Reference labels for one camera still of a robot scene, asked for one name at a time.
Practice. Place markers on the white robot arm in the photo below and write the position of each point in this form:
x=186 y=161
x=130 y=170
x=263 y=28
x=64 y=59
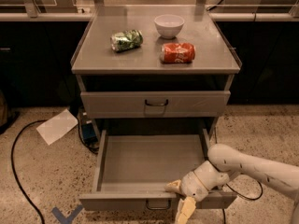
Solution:
x=223 y=165

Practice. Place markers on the white paper sheet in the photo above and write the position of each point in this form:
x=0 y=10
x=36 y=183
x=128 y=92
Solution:
x=58 y=126

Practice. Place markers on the grey metal drawer cabinet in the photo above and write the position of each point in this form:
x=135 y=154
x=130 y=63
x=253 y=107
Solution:
x=99 y=68

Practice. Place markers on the grey drawer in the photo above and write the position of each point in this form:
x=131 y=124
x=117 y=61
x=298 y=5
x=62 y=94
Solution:
x=154 y=104
x=132 y=170

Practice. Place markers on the blue power box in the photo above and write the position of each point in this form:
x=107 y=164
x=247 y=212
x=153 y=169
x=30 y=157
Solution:
x=88 y=134

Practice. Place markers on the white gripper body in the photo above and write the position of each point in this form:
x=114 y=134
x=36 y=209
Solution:
x=192 y=186

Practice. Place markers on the dark counter left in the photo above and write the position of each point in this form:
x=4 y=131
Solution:
x=35 y=62

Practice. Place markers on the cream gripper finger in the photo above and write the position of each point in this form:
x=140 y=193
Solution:
x=173 y=186
x=186 y=208

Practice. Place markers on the white ceramic bowl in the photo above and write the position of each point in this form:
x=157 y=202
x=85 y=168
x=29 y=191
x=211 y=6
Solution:
x=168 y=26

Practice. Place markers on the crushed red soda can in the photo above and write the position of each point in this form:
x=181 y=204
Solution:
x=177 y=53

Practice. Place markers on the grey top drawer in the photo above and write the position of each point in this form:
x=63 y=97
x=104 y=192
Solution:
x=154 y=104

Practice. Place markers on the dark counter right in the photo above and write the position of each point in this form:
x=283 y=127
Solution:
x=269 y=52

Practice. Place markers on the crushed green soda can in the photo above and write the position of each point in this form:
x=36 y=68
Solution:
x=126 y=40

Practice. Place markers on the dark counter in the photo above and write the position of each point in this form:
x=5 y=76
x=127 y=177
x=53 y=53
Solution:
x=35 y=62
x=269 y=52

